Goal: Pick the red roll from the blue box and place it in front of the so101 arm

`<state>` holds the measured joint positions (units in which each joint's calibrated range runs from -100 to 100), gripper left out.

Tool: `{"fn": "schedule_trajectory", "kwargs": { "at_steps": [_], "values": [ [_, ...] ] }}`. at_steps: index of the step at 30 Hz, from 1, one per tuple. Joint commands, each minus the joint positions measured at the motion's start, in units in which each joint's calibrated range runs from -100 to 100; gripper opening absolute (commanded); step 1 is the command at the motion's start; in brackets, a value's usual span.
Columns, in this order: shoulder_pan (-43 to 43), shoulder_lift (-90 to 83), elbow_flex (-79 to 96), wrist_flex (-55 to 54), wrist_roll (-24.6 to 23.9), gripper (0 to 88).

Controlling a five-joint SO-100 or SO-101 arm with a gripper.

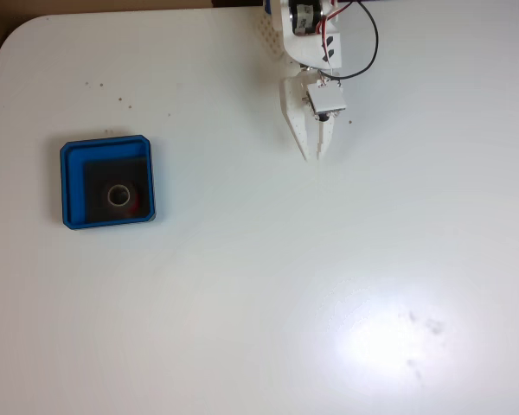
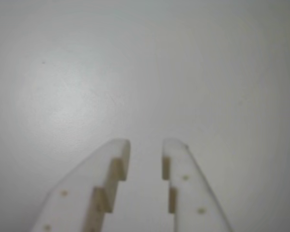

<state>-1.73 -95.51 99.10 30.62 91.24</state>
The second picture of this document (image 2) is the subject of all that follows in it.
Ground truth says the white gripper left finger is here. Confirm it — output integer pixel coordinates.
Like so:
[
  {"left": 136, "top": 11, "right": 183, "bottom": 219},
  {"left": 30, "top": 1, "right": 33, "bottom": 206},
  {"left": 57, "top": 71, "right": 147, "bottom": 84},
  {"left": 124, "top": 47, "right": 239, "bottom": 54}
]
[{"left": 30, "top": 138, "right": 131, "bottom": 232}]

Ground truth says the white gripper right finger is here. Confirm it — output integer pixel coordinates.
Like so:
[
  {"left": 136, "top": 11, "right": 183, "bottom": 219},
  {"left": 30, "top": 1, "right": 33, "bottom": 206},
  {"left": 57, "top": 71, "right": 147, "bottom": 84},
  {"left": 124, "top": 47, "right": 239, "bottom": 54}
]
[{"left": 162, "top": 137, "right": 234, "bottom": 232}]

